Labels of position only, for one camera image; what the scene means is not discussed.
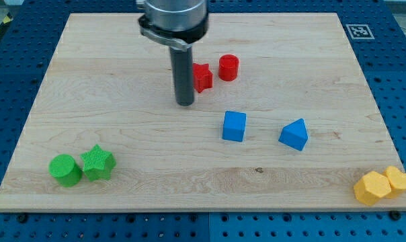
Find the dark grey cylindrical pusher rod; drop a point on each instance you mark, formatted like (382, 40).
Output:
(182, 72)

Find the red star block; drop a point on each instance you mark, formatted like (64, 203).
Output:
(203, 77)

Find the green star block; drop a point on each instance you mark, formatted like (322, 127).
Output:
(97, 163)

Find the red cylinder block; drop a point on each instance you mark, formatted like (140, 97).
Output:
(228, 67)

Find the blue cube block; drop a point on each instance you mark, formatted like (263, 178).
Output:
(234, 126)

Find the light wooden board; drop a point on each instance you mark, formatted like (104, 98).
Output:
(107, 85)

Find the blue pentagon house block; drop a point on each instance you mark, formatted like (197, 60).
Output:
(295, 135)

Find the green cylinder block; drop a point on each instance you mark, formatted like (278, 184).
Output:
(64, 169)

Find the white fiducial marker tag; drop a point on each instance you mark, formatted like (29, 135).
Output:
(359, 31)

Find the yellow black hazard tape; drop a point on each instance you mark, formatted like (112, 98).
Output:
(5, 24)

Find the yellow hexagon block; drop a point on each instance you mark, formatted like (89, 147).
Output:
(371, 188)

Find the yellow heart block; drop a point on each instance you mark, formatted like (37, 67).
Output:
(397, 180)

